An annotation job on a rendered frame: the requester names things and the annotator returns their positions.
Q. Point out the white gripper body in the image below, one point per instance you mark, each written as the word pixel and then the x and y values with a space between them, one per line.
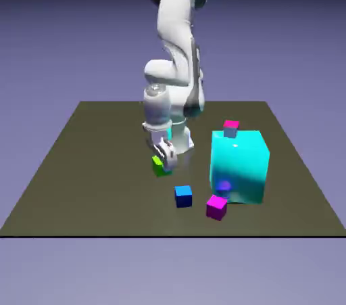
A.
pixel 167 153

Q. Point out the small green cube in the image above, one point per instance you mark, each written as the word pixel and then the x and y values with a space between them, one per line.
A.
pixel 157 166

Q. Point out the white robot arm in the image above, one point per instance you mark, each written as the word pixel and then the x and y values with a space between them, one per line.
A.
pixel 173 40

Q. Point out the small blue cube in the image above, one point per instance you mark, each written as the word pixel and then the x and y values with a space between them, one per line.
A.
pixel 183 196

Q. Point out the small pink cube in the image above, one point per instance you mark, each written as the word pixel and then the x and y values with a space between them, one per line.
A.
pixel 230 128

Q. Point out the small magenta cube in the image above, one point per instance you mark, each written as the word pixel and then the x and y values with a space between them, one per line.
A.
pixel 216 207

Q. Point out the large cyan box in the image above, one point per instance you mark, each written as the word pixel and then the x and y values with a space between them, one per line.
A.
pixel 239 167

